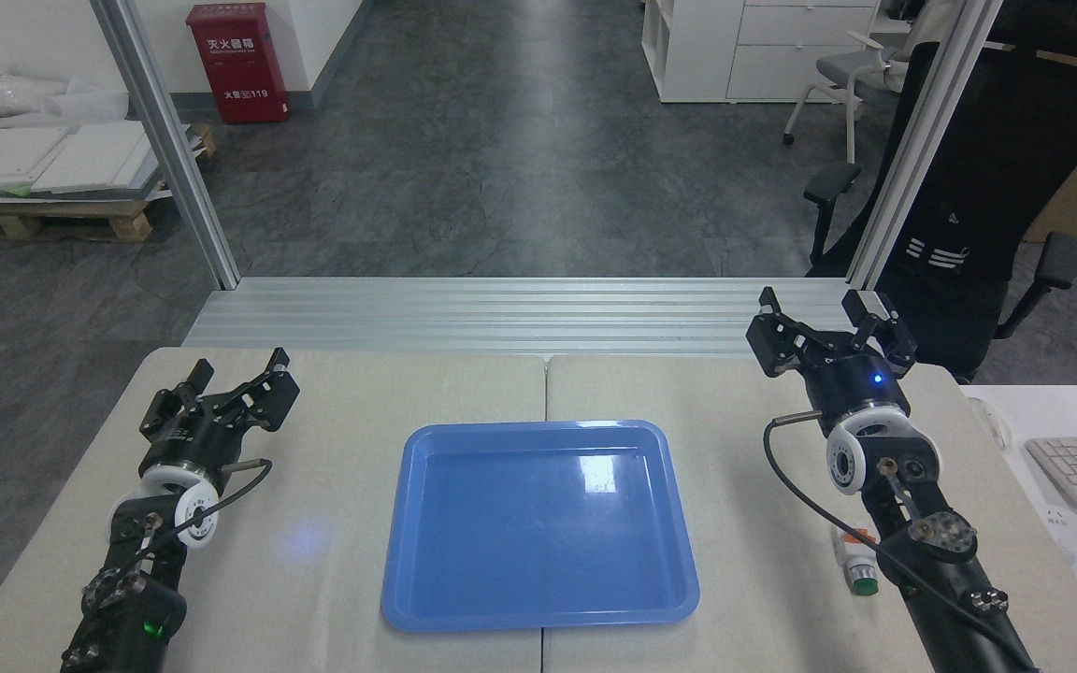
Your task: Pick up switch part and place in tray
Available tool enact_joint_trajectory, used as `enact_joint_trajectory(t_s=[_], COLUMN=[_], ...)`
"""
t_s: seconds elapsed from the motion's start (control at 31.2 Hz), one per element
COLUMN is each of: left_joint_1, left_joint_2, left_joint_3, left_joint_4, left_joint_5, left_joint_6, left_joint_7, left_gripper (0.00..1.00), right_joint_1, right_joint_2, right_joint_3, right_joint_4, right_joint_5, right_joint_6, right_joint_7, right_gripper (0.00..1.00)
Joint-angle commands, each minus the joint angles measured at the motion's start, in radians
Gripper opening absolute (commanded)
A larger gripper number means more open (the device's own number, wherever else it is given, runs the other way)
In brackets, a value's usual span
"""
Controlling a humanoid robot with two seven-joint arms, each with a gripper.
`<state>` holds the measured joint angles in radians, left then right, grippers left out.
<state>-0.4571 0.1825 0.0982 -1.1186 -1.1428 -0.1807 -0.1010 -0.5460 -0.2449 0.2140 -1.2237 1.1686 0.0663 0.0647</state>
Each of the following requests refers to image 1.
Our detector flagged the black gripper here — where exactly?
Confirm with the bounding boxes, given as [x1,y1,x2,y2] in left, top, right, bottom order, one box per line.
[138,348,302,480]
[747,286,918,436]

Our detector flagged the green push button switch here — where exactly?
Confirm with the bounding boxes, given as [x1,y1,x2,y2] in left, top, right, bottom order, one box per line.
[833,525,882,595]

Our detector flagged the blue plastic tray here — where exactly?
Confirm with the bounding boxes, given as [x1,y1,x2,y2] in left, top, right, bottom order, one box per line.
[381,420,700,634]

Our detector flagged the black mesh office chair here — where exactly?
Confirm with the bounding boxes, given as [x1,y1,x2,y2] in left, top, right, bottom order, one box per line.
[802,0,1077,384]

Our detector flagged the wooden pallet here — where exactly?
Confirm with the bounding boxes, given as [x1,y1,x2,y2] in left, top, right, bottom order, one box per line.
[0,122,218,243]

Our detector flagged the grey white office chair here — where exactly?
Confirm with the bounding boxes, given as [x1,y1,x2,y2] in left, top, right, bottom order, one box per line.
[782,0,955,165]

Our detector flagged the white foam boards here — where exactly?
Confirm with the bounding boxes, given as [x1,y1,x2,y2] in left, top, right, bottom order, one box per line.
[0,120,194,200]

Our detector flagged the white drawer cabinet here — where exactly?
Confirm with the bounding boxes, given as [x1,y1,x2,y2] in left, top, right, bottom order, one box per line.
[641,0,881,104]

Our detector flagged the red fire extinguisher box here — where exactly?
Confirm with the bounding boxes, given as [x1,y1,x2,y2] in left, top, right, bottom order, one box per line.
[186,2,291,125]

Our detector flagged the clear plastic wrapping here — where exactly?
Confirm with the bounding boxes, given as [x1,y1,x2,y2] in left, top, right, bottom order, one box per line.
[0,58,130,124]

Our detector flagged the silver aluminium post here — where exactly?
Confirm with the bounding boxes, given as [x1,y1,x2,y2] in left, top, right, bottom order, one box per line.
[90,0,241,289]
[847,0,1004,291]

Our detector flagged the silver aluminium rail platform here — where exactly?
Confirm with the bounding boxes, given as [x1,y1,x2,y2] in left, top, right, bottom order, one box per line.
[181,277,915,364]

